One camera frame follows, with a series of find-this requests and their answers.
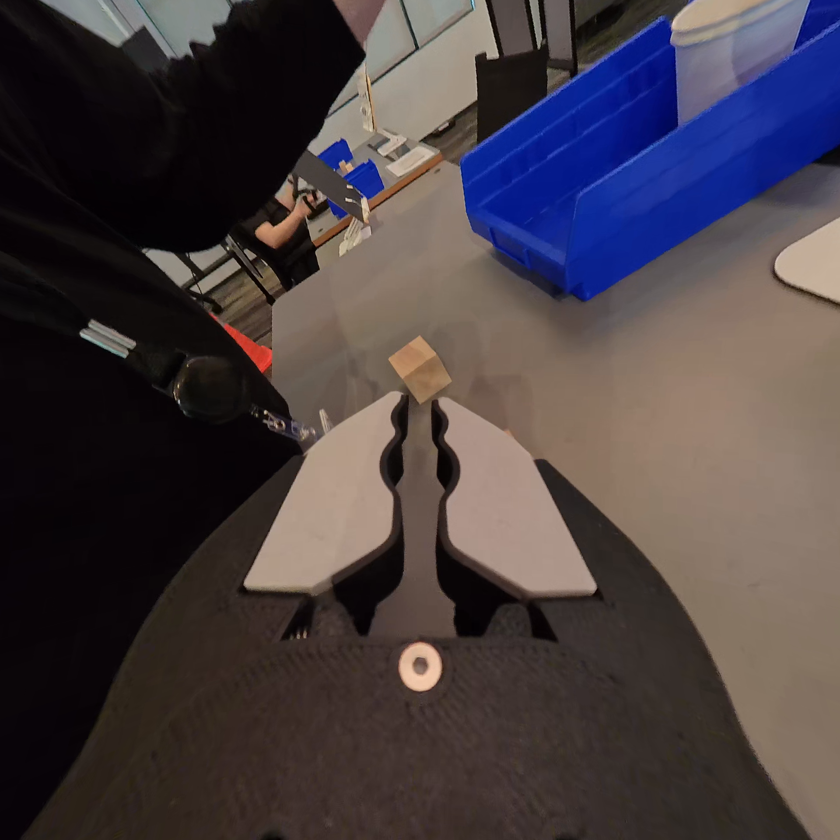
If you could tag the blue plastic bin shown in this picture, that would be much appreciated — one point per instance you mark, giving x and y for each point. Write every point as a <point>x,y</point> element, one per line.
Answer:
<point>656,197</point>

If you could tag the white paper cup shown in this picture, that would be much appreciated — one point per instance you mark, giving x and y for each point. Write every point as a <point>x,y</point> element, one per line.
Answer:
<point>715,65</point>

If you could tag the wooden-edged table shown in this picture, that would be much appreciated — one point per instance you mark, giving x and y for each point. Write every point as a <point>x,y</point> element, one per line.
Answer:
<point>423,157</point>

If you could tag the small wooden block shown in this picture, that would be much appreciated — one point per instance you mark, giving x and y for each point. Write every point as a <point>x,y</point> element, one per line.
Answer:
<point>423,374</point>

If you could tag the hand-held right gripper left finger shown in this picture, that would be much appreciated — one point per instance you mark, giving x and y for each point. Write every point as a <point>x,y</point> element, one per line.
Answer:
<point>328,512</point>

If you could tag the small blue bin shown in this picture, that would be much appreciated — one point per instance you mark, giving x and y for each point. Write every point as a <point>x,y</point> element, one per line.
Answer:
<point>367,180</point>
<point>338,154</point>

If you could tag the black badge reel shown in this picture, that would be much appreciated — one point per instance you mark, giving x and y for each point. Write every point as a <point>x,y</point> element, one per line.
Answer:
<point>210,387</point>

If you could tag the black chair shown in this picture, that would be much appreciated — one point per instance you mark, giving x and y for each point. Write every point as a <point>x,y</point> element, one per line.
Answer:
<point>512,92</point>

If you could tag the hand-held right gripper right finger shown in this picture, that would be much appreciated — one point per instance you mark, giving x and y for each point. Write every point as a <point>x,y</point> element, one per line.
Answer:
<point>505,518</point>

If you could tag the clear badge clip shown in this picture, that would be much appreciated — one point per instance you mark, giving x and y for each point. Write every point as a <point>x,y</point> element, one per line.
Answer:
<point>285,425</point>

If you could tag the person's left forearm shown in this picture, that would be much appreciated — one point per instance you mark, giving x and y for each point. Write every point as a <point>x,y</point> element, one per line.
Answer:
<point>164,118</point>

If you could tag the orange plastic seat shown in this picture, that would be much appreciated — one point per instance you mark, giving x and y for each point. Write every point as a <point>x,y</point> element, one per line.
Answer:
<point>253,351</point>

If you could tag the small white bracket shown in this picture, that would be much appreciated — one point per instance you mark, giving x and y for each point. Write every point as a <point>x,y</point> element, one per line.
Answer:
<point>354,236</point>

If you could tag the white stand base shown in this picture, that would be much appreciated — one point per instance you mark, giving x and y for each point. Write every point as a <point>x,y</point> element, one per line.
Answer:
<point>814,262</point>

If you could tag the white paper sheet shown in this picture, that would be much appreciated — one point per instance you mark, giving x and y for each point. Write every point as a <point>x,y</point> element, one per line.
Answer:
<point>410,162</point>

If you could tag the white desk stand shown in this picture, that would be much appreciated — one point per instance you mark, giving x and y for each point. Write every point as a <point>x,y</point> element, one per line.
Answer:
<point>387,139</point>

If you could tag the black metal frame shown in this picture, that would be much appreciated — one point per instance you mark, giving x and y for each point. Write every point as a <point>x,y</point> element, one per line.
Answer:
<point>246,262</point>

